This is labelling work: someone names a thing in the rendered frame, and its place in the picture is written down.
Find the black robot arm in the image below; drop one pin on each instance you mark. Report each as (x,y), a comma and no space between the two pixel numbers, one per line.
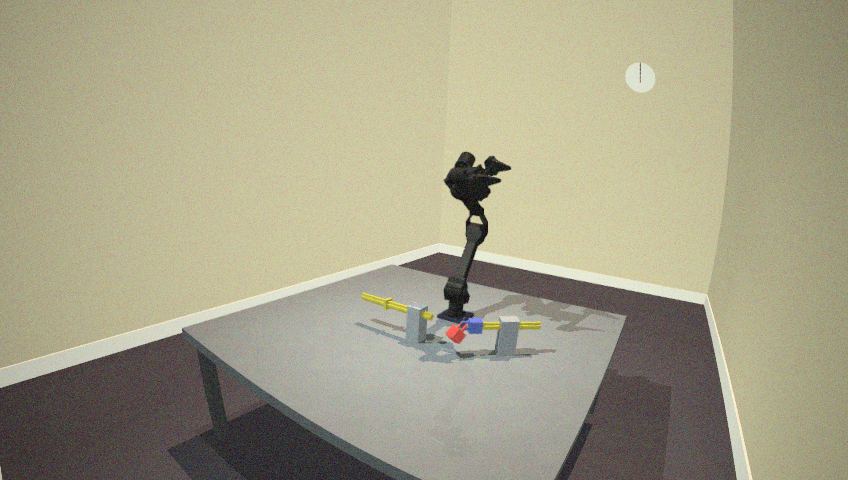
(456,287)

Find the yellow square bar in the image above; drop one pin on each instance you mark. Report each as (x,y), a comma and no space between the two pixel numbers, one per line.
(416,316)

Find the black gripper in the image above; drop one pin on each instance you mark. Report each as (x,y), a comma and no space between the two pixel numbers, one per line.
(477,179)

